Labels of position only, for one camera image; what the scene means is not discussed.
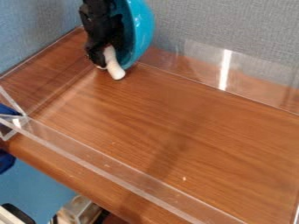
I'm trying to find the metal frame under table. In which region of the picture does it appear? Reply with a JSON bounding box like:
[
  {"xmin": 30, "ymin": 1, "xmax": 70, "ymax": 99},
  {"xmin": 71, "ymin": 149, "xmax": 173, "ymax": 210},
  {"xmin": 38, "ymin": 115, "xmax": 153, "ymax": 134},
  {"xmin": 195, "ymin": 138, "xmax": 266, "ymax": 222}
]
[{"xmin": 48, "ymin": 195, "xmax": 103, "ymax": 224}]

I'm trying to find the blue clamp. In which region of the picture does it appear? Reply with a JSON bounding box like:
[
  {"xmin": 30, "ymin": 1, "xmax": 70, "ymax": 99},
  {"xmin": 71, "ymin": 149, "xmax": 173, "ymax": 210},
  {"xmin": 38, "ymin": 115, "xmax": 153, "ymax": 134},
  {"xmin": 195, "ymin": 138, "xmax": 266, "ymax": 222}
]
[{"xmin": 0, "ymin": 103, "xmax": 20, "ymax": 174}]

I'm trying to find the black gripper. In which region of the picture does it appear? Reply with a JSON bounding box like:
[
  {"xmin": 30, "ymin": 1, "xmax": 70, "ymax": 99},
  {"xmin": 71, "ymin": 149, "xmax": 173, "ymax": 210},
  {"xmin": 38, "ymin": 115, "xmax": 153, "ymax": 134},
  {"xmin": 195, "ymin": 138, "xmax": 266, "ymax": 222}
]
[{"xmin": 79, "ymin": 0, "xmax": 127, "ymax": 69}]

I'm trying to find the clear acrylic barrier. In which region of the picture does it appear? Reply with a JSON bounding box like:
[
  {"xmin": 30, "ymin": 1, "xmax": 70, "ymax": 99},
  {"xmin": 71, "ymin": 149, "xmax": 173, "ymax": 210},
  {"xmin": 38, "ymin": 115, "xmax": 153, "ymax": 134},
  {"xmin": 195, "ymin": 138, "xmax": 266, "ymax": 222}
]
[{"xmin": 0, "ymin": 29, "xmax": 299, "ymax": 224}]

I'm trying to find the blue plastic bowl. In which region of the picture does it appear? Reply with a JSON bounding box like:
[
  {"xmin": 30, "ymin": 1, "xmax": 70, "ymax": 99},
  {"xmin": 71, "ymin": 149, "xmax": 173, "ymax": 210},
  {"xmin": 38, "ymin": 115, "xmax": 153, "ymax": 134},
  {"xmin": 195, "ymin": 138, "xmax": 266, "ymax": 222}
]
[{"xmin": 112, "ymin": 0, "xmax": 155, "ymax": 69}]

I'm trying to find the white and brown toy mushroom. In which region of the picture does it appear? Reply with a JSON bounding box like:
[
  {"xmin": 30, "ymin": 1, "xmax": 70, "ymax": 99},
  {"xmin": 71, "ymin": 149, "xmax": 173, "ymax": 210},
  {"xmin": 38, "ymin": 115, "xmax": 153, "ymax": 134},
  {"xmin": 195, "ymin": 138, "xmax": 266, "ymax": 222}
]
[{"xmin": 98, "ymin": 45, "xmax": 127, "ymax": 81}]

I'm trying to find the black and white object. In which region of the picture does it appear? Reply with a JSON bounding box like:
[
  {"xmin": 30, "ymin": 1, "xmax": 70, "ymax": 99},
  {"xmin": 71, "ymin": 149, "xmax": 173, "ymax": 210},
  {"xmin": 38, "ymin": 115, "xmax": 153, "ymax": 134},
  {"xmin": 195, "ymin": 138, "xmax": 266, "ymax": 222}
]
[{"xmin": 0, "ymin": 204, "xmax": 36, "ymax": 224}]

